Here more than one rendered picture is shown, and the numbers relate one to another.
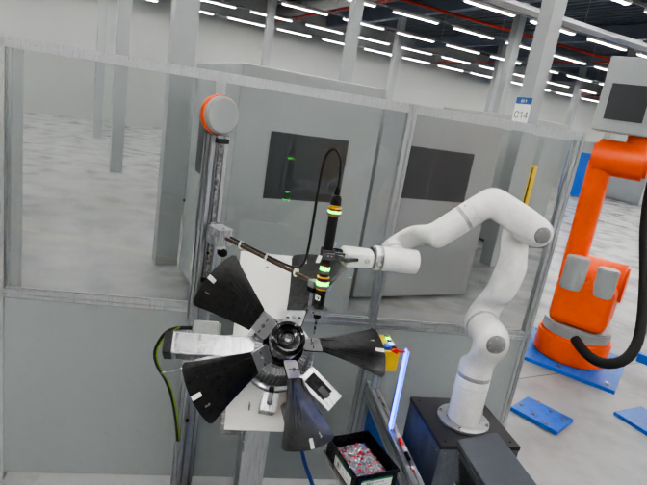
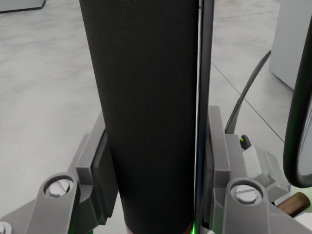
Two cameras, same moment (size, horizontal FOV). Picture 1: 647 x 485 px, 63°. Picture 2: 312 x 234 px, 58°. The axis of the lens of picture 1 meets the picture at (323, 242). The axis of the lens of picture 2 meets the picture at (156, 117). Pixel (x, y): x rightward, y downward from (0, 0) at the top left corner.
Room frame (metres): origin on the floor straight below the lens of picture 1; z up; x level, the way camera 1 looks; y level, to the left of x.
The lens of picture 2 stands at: (1.71, -0.10, 1.60)
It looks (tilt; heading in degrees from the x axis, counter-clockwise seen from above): 35 degrees down; 109
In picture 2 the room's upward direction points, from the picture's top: 4 degrees counter-clockwise
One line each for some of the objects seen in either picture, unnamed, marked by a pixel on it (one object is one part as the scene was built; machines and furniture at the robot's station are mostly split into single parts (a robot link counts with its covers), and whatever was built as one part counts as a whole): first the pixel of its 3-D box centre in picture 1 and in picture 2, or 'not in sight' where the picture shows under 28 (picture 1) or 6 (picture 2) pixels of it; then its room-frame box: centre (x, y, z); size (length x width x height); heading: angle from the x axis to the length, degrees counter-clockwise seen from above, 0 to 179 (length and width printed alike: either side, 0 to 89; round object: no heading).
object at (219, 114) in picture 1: (219, 114); not in sight; (2.18, 0.50, 1.88); 0.17 x 0.15 x 0.16; 101
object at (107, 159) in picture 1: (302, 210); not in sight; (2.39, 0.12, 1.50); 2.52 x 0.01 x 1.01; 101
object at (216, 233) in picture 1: (219, 235); not in sight; (2.11, 0.43, 1.40); 0.10 x 0.07 x 0.08; 46
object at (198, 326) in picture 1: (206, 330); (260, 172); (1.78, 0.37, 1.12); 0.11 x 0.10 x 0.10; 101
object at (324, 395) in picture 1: (316, 391); not in sight; (1.72, -0.06, 0.98); 0.20 x 0.16 x 0.20; 11
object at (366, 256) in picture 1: (358, 256); not in sight; (1.70, -0.12, 1.52); 0.11 x 0.10 x 0.07; 101
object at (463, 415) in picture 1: (468, 397); not in sight; (1.75, -0.61, 1.04); 0.19 x 0.19 x 0.18
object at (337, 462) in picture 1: (360, 461); not in sight; (1.55, -0.24, 0.84); 0.22 x 0.17 x 0.07; 27
